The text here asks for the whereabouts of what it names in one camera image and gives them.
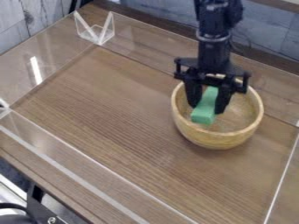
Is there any wooden bowl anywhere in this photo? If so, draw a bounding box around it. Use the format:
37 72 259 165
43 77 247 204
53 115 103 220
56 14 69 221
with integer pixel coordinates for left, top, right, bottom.
171 82 264 150

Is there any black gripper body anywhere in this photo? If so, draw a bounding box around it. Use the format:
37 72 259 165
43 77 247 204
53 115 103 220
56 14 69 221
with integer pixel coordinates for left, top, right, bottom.
174 32 251 94

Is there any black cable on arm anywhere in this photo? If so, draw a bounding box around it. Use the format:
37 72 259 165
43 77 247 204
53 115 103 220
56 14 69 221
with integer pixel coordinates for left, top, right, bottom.
228 38 250 58

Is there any green rectangular stick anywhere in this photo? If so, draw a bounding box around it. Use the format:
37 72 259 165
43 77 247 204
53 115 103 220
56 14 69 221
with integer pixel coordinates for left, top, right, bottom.
191 87 219 125

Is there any clear acrylic tray wall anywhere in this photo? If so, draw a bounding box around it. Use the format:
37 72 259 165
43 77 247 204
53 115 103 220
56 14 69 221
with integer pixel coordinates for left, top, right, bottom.
0 99 198 224

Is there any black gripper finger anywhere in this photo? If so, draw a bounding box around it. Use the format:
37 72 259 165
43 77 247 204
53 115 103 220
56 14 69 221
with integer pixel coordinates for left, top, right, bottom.
184 78 202 108
215 86 231 115

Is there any black table frame bracket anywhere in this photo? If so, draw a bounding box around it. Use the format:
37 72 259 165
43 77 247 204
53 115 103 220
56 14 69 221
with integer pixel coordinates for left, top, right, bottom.
27 185 69 224

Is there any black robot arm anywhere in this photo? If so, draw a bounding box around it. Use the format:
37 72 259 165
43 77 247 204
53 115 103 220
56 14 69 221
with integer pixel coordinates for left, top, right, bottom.
174 0 251 115

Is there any clear acrylic stand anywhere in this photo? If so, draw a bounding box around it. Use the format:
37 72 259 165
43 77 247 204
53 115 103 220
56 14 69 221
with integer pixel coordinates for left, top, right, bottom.
73 11 115 46

